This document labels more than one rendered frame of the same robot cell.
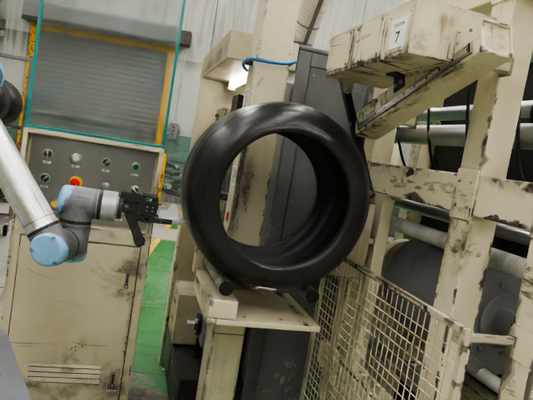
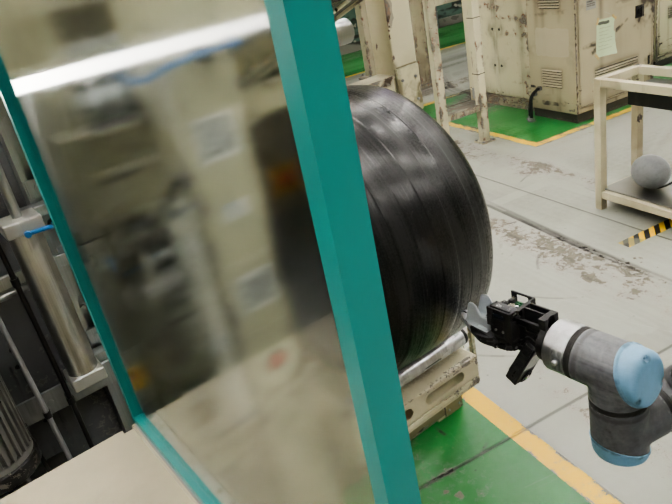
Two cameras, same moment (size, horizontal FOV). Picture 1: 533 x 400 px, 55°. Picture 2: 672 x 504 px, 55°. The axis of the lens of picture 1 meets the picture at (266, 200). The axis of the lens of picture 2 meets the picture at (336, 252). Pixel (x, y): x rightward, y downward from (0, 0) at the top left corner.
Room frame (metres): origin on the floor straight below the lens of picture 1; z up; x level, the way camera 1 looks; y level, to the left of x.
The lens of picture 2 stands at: (2.12, 1.20, 1.76)
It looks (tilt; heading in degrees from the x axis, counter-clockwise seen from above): 25 degrees down; 253
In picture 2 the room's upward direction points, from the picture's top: 12 degrees counter-clockwise
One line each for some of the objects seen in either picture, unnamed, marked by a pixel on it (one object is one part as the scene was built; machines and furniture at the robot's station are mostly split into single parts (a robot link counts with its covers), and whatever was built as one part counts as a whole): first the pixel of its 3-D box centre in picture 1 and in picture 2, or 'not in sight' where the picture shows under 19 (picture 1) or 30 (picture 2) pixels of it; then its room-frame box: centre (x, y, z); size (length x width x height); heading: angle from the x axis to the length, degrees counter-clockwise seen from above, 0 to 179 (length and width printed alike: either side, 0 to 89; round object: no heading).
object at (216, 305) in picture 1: (214, 292); (409, 396); (1.69, 0.12, 0.84); 0.36 x 0.09 x 0.06; 15
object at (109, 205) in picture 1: (110, 205); (564, 347); (1.54, 0.46, 1.09); 0.10 x 0.05 x 0.09; 15
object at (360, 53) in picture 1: (396, 51); not in sight; (1.68, -0.33, 1.71); 0.61 x 0.25 x 0.15; 15
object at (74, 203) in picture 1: (80, 202); (613, 367); (1.51, 0.54, 1.09); 0.12 x 0.09 x 0.10; 105
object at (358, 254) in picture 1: (341, 235); not in sight; (2.04, -0.32, 1.05); 0.20 x 0.15 x 0.30; 15
